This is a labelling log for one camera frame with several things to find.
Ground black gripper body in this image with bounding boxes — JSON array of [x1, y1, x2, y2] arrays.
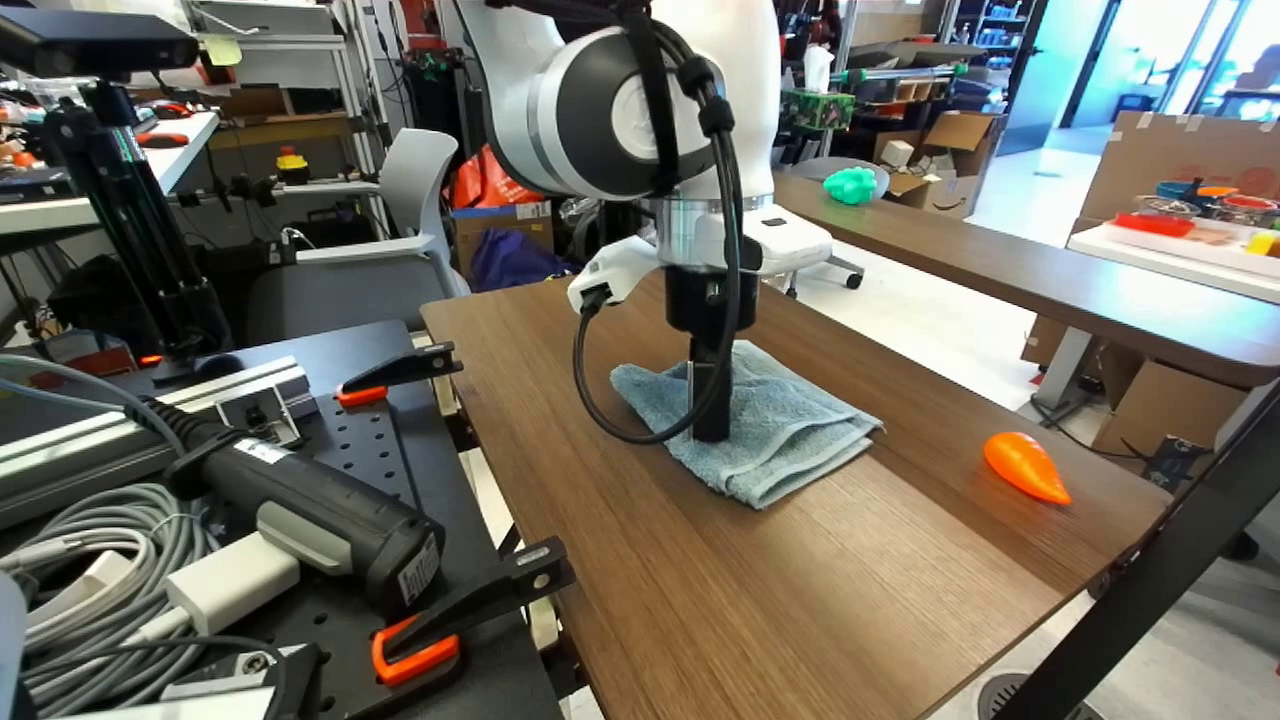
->
[[660, 235, 769, 339]]

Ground light blue towel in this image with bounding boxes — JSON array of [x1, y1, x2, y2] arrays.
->
[[608, 337, 888, 510]]

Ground blue cloth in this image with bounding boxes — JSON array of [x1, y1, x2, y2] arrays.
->
[[464, 224, 578, 294]]

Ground green plastic toy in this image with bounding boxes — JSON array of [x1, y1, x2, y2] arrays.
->
[[821, 161, 894, 213]]

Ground green box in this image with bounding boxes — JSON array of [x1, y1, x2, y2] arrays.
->
[[782, 82, 860, 135]]

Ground orange cloth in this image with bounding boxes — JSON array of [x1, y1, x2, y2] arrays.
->
[[445, 146, 522, 217]]

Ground black orange spring clamp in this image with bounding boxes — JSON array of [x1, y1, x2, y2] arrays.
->
[[369, 532, 582, 690], [331, 337, 468, 417]]

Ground gray plastic chair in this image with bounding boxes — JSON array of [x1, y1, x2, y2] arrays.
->
[[241, 122, 478, 349]]

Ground open brown cardboard box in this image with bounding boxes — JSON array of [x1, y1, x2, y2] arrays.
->
[[881, 103, 1007, 217]]

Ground orange carrot toy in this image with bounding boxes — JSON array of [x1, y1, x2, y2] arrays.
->
[[980, 428, 1079, 510]]

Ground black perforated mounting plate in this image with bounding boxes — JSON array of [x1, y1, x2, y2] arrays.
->
[[0, 317, 578, 720]]

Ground long wooden side table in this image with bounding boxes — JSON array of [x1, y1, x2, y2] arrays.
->
[[782, 166, 1280, 428]]

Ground black handheld device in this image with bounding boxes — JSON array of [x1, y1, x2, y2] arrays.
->
[[198, 428, 453, 618]]

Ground yellow red emergency button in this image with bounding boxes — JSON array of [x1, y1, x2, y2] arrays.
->
[[269, 145, 318, 186]]

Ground black diagonal stand leg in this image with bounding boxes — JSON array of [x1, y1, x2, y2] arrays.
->
[[991, 386, 1280, 720]]

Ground red toy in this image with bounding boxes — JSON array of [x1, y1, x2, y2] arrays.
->
[[1113, 206, 1202, 240]]

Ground metal shelf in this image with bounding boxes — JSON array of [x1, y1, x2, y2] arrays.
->
[[186, 0, 413, 135]]

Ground white power adapter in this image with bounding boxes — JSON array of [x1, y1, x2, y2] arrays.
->
[[164, 527, 310, 638]]

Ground white workbench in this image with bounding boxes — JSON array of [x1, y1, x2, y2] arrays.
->
[[0, 103, 223, 242]]

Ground black tripod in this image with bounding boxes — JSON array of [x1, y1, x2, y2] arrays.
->
[[30, 70, 241, 369]]

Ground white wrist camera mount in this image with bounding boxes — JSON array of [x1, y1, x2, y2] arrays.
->
[[565, 213, 836, 321]]

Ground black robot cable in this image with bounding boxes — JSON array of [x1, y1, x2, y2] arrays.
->
[[568, 0, 752, 453]]

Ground aluminium rail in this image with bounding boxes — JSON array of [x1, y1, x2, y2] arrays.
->
[[0, 349, 323, 534]]

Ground gray cable bundle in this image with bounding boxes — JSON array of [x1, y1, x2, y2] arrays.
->
[[0, 474, 223, 720]]

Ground black camera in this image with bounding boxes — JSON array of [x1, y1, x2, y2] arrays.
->
[[0, 5, 205, 80]]

